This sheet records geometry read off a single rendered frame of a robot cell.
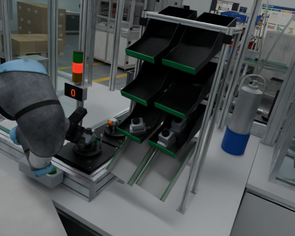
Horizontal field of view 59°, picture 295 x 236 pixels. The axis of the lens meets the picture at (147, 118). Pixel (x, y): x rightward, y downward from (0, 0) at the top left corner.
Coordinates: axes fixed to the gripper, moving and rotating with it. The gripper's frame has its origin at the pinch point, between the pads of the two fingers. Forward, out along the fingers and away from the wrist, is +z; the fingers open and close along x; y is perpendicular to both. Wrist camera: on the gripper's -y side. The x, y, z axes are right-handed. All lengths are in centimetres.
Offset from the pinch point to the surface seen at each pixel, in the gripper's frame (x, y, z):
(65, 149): -8.9, 12.5, 0.7
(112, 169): 20.6, 11.3, -2.6
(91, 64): -82, -57, 82
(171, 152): 46.0, -4.7, -15.7
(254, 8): 43, -116, 48
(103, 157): 9.7, 8.6, 6.2
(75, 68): -18.1, -26.2, -7.5
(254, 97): 63, -58, 49
